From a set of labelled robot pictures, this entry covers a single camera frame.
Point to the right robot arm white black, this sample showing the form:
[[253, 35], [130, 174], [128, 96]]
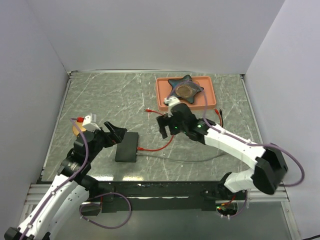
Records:
[[267, 166]]

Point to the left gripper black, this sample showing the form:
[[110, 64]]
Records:
[[114, 137]]

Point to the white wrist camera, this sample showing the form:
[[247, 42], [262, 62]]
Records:
[[171, 101], [89, 122]]

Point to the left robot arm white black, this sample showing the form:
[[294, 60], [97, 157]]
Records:
[[71, 186]]

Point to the salmon pink tray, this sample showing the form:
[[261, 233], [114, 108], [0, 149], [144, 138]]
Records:
[[163, 89]]

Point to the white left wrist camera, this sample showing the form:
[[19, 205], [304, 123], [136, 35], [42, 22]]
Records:
[[89, 122]]

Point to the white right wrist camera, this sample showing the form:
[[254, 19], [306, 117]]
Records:
[[171, 101]]

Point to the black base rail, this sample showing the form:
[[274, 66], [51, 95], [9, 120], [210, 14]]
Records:
[[166, 195]]

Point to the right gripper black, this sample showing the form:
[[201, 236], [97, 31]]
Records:
[[162, 120]]

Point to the black network switch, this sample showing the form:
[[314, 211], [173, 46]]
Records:
[[126, 151]]

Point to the dark blue star dish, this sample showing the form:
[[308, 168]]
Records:
[[184, 88]]

